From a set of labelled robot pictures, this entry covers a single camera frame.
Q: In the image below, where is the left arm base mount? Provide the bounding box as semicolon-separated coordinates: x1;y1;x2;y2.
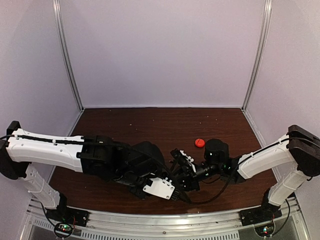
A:
41;193;89;240

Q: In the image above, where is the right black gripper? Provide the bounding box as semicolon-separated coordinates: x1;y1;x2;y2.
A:
168;161;223;193

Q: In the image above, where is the red earbud charging case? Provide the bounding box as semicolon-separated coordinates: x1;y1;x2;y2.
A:
194;138;206;148

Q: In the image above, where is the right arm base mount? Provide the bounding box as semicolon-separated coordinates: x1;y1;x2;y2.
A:
239;188;291;239

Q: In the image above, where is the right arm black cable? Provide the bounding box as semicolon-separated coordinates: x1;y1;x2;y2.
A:
184;159;238;205

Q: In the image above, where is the right aluminium frame post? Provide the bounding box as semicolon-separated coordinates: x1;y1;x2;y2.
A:
241;0;273;112

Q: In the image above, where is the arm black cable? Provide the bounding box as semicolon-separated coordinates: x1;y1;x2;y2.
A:
184;159;238;205
0;134;121;148

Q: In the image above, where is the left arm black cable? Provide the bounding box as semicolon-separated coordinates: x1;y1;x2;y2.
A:
0;134;121;148

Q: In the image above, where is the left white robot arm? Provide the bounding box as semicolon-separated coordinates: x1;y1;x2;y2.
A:
0;121;176;222

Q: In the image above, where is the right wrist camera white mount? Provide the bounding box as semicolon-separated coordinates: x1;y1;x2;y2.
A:
170;148;196;173

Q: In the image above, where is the aluminium front rail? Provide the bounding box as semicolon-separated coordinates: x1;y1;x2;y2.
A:
18;197;311;240

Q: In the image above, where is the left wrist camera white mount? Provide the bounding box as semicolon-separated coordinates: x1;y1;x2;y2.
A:
142;177;185;201

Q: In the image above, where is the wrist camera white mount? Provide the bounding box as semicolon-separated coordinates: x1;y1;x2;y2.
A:
170;148;196;173
142;177;185;201

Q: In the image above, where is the left aluminium frame post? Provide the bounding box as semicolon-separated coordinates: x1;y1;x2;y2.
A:
52;0;84;112

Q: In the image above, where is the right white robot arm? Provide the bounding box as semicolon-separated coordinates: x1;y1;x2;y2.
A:
171;125;320;221

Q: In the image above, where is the aluminium frame post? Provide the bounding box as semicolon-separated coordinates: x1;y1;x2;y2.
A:
52;0;84;112
241;0;273;112

